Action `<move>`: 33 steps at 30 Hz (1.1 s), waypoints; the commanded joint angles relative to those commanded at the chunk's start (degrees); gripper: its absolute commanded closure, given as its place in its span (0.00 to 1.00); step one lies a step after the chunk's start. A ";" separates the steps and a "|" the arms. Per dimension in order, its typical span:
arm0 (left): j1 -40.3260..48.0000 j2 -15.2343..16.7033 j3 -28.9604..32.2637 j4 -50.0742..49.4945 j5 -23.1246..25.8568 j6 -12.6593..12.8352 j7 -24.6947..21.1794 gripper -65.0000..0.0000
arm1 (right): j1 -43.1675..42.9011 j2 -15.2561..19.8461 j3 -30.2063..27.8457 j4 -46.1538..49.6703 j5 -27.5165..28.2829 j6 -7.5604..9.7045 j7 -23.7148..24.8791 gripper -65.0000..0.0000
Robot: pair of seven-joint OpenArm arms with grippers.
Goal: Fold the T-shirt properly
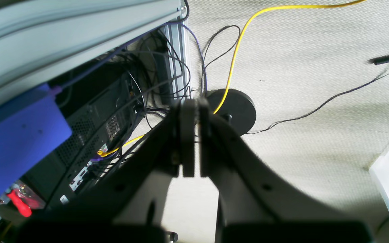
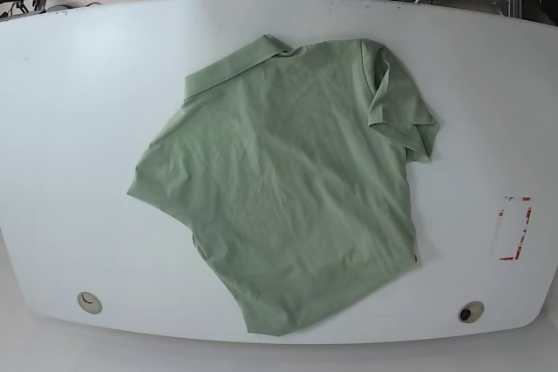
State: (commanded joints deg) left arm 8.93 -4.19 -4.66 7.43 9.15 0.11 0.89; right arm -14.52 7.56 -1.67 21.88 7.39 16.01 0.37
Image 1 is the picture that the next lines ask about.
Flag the black round stand base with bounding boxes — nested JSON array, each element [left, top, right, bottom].
[[210, 89, 257, 136]]

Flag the yellow cable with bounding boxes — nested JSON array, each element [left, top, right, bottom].
[[97, 0, 366, 157]]

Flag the red handled tool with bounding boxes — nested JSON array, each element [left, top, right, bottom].
[[5, 189, 32, 217]]

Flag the thin black floor cable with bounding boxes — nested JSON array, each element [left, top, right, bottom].
[[245, 57, 389, 135]]

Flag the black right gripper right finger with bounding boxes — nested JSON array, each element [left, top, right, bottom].
[[197, 98, 361, 230]]

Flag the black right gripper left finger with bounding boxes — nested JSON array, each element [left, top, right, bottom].
[[70, 100, 197, 233]]

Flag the tangled black cables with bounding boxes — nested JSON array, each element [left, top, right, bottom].
[[97, 24, 242, 169]]

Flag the blue plastic box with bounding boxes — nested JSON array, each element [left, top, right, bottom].
[[0, 84, 72, 196]]

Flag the aluminium table frame rail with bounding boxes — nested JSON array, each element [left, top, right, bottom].
[[0, 0, 182, 106]]

